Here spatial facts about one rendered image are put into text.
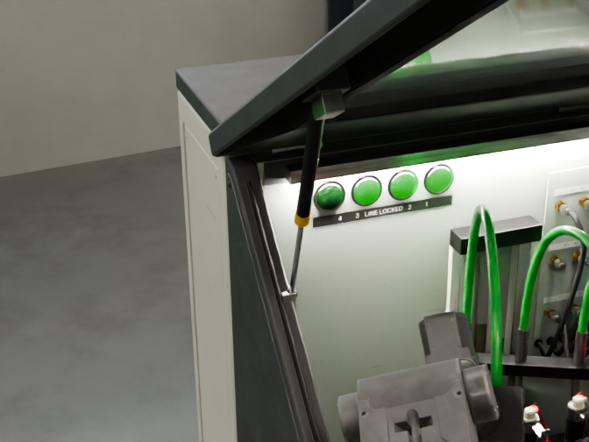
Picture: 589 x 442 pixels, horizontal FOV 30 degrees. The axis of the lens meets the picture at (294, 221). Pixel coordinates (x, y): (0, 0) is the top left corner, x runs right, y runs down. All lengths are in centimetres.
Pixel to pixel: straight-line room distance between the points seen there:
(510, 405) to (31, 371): 269
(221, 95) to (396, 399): 99
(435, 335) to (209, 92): 65
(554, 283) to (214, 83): 66
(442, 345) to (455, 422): 48
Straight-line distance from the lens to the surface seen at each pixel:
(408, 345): 183
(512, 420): 133
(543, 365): 178
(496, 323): 137
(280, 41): 561
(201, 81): 177
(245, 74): 180
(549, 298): 192
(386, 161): 162
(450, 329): 124
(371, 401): 79
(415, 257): 175
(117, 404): 363
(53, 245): 467
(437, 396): 77
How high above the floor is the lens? 206
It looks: 26 degrees down
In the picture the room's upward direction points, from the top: 1 degrees counter-clockwise
